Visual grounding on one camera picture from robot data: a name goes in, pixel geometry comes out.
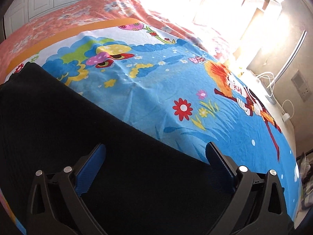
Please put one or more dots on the blue cartoon bed sheet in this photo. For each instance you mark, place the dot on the blue cartoon bed sheet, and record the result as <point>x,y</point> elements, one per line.
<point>167,88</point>

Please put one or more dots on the white bedside table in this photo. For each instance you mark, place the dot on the white bedside table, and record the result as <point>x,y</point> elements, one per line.
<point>264,89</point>

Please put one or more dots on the white power adapter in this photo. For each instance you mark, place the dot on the white power adapter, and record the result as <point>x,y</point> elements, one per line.
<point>286,117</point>

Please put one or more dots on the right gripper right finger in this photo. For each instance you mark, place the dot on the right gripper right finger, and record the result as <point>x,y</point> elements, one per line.
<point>257,204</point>

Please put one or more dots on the black pants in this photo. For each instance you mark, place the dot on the black pants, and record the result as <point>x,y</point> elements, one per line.
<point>143,186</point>

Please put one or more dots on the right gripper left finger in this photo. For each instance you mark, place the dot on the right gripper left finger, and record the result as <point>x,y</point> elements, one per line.
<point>72,182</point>

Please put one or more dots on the wall socket panel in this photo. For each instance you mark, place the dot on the wall socket panel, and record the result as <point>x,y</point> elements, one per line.
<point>301,85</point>

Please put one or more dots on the pink floral bedspread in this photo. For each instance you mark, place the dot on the pink floral bedspread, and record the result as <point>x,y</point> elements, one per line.
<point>91,11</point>

